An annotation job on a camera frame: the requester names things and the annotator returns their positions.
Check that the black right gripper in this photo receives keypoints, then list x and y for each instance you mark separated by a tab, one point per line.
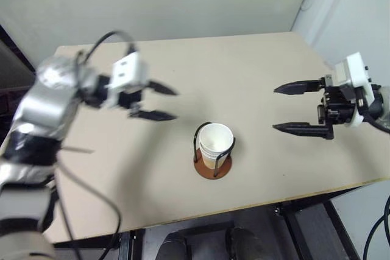
338	104

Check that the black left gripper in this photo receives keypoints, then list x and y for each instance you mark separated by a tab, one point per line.
130	99

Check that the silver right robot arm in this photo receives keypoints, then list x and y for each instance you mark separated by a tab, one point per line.
382	101

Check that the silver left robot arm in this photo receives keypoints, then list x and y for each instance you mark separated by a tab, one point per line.
42	104

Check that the white paper cup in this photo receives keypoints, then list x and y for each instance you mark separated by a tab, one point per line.
210	162
203	153
214	136

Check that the dark rounded shape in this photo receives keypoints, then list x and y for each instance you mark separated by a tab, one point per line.
189	246
248	243

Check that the dark cabinet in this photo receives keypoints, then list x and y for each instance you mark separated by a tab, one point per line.
13	71

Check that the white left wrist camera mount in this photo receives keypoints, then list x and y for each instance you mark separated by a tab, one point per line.
126	71

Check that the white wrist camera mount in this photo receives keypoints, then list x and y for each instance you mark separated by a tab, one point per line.
356	71
126	71

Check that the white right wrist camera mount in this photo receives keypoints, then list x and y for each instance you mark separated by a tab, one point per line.
356	71

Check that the black table frame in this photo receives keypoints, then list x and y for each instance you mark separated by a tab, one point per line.
307	211

